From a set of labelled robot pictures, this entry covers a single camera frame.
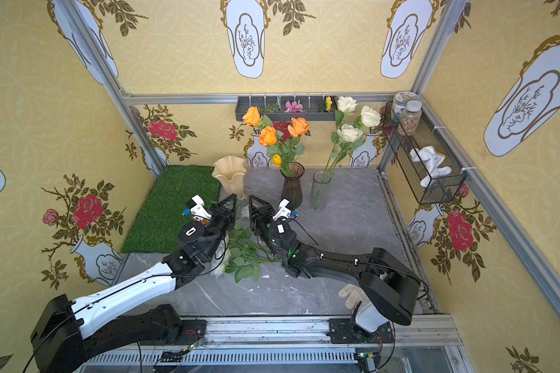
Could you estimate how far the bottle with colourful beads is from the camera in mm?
800

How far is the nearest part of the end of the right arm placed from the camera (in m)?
0.58

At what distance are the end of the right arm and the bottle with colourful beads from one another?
55cm
